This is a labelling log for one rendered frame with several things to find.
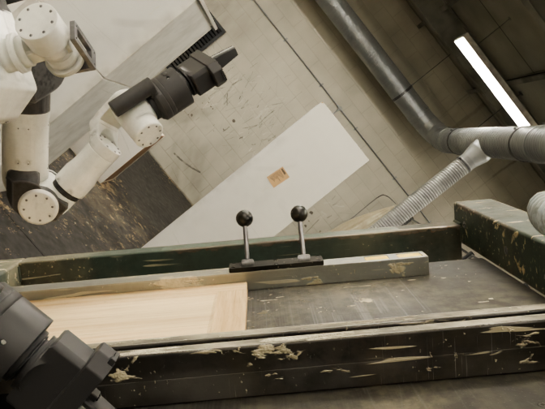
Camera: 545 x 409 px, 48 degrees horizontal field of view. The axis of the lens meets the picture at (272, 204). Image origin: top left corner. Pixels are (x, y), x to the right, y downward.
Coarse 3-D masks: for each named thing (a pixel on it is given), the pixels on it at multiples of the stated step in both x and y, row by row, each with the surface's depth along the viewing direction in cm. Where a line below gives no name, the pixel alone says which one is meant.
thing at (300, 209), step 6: (294, 210) 134; (300, 210) 134; (306, 210) 134; (294, 216) 134; (300, 216) 133; (306, 216) 134; (300, 222) 134; (300, 228) 133; (300, 234) 133; (300, 240) 133; (300, 246) 132; (300, 258) 130; (306, 258) 130
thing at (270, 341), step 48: (192, 336) 84; (240, 336) 83; (288, 336) 81; (336, 336) 80; (384, 336) 80; (432, 336) 80; (480, 336) 80; (528, 336) 80; (0, 384) 79; (144, 384) 80; (192, 384) 80; (240, 384) 80; (288, 384) 80; (336, 384) 80; (384, 384) 81
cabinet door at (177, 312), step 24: (192, 288) 128; (216, 288) 126; (240, 288) 125; (48, 312) 120; (72, 312) 119; (96, 312) 117; (120, 312) 116; (144, 312) 115; (168, 312) 114; (192, 312) 113; (216, 312) 110; (240, 312) 109; (96, 336) 104; (120, 336) 103; (144, 336) 102; (168, 336) 101
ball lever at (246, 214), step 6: (246, 210) 134; (240, 216) 133; (246, 216) 133; (252, 216) 135; (240, 222) 134; (246, 222) 133; (246, 228) 134; (246, 234) 133; (246, 240) 133; (246, 246) 132; (246, 252) 132; (246, 258) 131; (246, 264) 130; (252, 264) 130
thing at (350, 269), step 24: (336, 264) 129; (360, 264) 129; (384, 264) 130; (408, 264) 130; (24, 288) 130; (48, 288) 129; (72, 288) 128; (96, 288) 129; (120, 288) 129; (144, 288) 129; (168, 288) 129; (264, 288) 130
